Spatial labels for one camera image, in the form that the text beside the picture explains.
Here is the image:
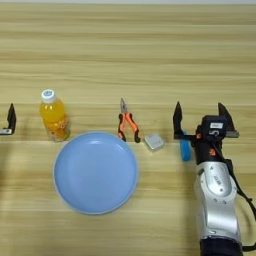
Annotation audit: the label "orange juice bottle white cap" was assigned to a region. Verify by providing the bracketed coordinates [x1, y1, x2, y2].
[39, 88, 71, 143]

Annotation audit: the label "round blue plate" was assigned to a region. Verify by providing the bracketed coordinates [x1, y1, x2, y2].
[53, 131, 140, 216]

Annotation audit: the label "orange black handled pliers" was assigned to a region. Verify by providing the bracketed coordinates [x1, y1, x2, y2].
[117, 97, 142, 144]

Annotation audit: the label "blue rectangular bar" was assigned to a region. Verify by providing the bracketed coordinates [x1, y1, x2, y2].
[179, 131, 193, 163]

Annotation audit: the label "small silver square block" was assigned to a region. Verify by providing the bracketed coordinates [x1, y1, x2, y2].
[143, 133, 165, 152]

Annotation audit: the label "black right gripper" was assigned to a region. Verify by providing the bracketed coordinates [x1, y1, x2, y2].
[172, 101, 240, 166]

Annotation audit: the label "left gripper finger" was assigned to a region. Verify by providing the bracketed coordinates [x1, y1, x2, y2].
[0, 103, 17, 136]

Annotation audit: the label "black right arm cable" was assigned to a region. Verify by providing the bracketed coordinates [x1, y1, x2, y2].
[225, 159, 256, 253]

